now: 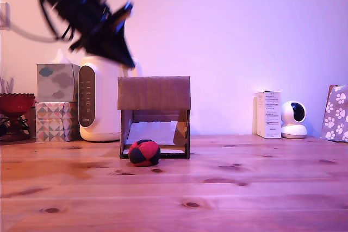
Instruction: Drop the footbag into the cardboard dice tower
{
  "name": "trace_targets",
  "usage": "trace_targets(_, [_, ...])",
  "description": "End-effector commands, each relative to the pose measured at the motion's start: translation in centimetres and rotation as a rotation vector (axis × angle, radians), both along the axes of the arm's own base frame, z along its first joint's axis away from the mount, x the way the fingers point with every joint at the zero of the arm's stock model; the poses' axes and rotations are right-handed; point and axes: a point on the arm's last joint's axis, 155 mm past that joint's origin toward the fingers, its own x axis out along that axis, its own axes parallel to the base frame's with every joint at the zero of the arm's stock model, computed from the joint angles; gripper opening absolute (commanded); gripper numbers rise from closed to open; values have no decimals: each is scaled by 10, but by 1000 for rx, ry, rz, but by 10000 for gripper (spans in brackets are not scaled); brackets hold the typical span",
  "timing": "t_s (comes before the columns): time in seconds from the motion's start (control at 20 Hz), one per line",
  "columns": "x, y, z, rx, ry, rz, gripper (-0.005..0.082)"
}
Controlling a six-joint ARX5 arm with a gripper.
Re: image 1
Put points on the cardboard dice tower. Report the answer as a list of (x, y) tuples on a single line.
[(155, 92)]

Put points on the triangle pattern tissue box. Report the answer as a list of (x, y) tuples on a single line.
[(51, 122)]

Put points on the red glass footed bowl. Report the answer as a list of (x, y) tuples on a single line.
[(15, 105)]

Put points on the white wall plate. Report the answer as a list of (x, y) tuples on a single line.
[(4, 12)]

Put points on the white electric kettle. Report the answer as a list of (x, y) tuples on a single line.
[(107, 107)]

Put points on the cloud print tissue box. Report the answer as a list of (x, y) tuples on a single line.
[(54, 82)]

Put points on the white printed carton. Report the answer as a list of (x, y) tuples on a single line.
[(271, 115)]

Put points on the small white round camera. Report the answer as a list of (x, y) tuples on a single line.
[(292, 130)]

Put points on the paw print gift bag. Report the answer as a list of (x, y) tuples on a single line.
[(336, 115)]

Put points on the red and navy footbag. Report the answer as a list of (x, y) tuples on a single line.
[(144, 152)]

